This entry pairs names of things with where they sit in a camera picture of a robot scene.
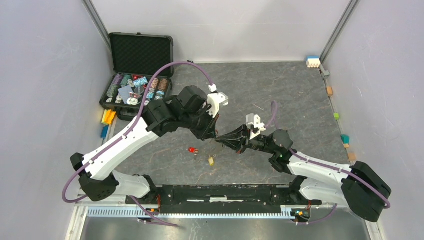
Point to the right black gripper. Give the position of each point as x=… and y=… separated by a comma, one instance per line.
x=240, y=136

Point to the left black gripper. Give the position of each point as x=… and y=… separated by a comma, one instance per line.
x=209, y=131

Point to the yellow tag key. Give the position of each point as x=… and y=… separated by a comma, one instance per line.
x=211, y=161

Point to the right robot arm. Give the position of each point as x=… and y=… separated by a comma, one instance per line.
x=355, y=186

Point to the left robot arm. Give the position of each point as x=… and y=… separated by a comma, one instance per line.
x=191, y=109

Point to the small red tag key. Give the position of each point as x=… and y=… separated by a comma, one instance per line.
x=193, y=150

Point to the yellow orange toy block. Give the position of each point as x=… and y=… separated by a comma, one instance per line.
x=108, y=117

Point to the black poker chip case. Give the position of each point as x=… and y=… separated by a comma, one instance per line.
x=136, y=57

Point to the green cube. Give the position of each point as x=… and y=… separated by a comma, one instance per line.
x=336, y=116

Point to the orange wooden cube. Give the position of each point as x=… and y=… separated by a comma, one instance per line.
x=329, y=91

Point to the white blue toy block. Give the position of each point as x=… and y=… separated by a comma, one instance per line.
x=313, y=61

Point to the teal cube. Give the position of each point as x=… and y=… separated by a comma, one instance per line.
x=345, y=138

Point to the grey block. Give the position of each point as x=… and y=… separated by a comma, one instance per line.
x=323, y=72

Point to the tan wooden cube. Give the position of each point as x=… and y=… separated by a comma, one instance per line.
x=351, y=156

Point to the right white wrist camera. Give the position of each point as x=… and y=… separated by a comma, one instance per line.
x=254, y=125

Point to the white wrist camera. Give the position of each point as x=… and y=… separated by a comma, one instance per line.
x=215, y=101
x=254, y=125

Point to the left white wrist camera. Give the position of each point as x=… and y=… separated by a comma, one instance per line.
x=215, y=101

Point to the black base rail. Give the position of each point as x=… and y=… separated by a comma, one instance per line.
x=224, y=199

